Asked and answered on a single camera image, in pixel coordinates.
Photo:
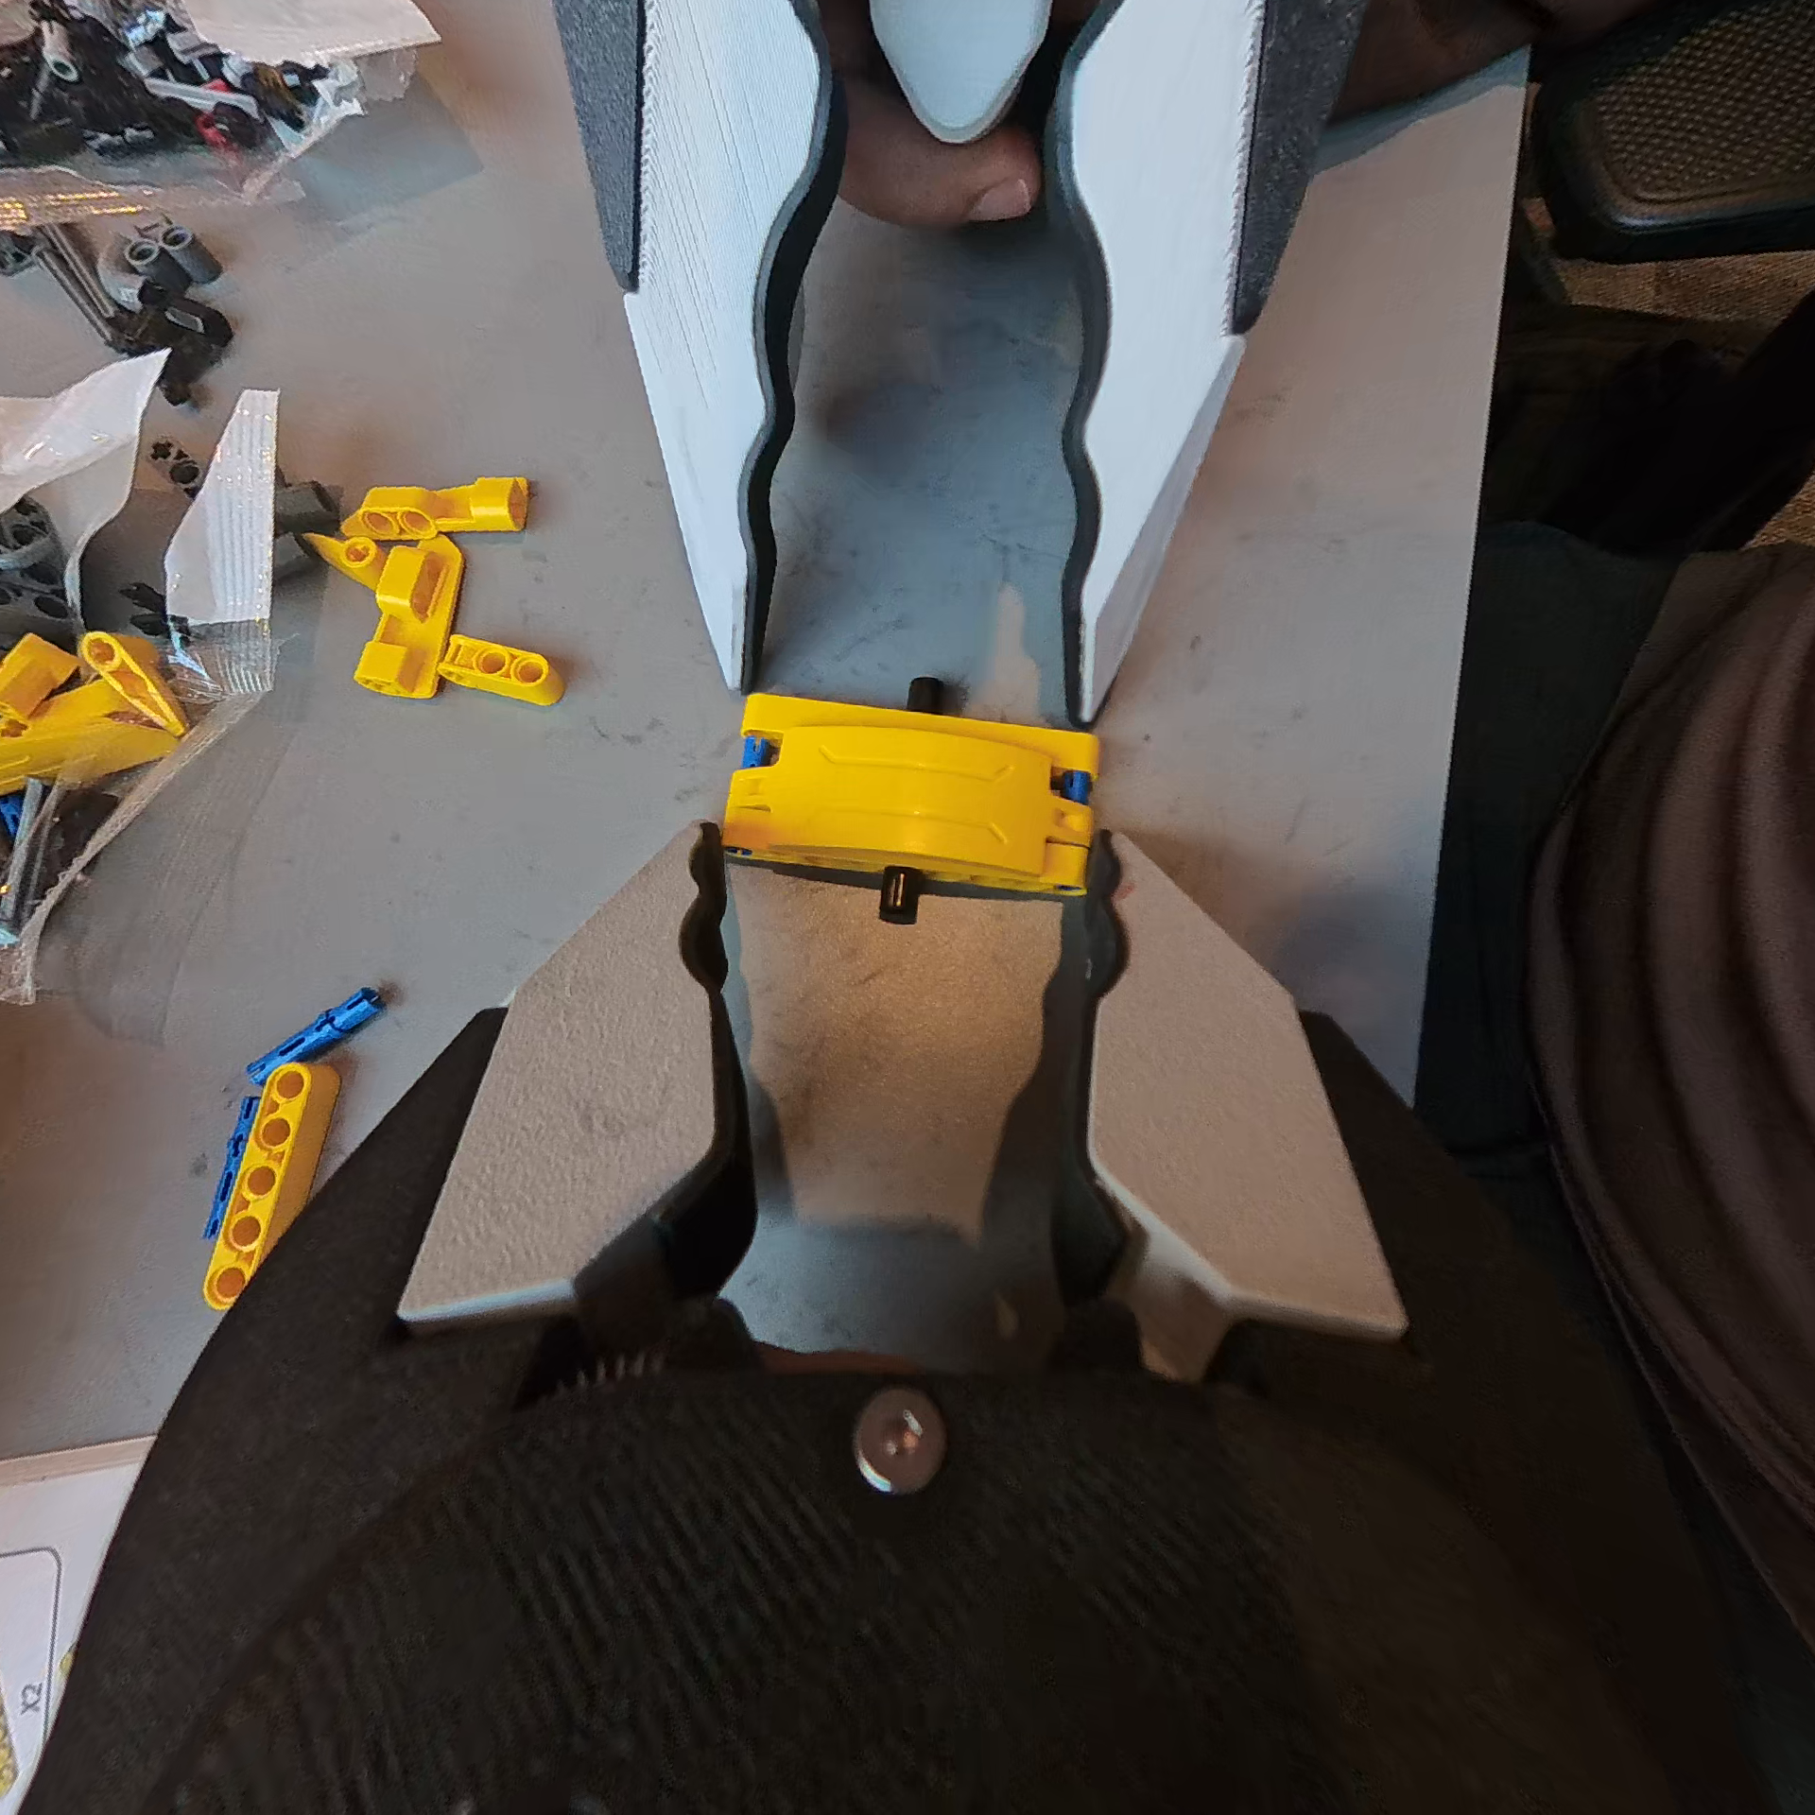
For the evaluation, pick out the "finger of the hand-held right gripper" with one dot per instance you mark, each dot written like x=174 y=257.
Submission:
x=1178 y=285
x=710 y=285

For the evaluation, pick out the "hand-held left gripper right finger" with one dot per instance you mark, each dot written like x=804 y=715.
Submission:
x=1235 y=1135

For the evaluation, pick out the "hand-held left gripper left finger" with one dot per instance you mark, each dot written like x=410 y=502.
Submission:
x=569 y=1135

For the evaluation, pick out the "yellow beam black pin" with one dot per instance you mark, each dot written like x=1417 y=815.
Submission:
x=900 y=896

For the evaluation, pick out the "long yellow nine-hole beam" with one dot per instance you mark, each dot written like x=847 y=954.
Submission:
x=925 y=692

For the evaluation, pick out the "yellow curved panel blue pins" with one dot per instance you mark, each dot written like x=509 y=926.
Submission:
x=908 y=789

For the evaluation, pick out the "grey desk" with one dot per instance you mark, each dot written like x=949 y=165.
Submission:
x=1334 y=626

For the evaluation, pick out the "person's right hand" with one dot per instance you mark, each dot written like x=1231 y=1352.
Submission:
x=952 y=178

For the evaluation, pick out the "short yellow beam blue pin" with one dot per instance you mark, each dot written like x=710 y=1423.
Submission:
x=272 y=1178

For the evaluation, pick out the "black mesh chair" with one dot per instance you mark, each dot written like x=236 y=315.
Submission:
x=1689 y=116

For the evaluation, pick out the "short yellow three-hole beam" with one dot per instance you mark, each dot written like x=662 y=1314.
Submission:
x=503 y=671

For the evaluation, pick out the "yellow L-shaped piece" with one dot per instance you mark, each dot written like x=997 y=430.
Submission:
x=412 y=620

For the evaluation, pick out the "small yellow connector piece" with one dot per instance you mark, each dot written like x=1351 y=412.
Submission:
x=343 y=556

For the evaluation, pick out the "plastic bag of black parts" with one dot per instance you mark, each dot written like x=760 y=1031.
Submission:
x=199 y=87

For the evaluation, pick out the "loose black connector parts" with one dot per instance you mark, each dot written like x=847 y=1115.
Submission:
x=144 y=285

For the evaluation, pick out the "plastic bag of yellow parts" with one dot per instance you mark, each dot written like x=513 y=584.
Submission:
x=101 y=709

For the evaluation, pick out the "open white instruction manual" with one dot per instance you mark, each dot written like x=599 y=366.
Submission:
x=57 y=1618

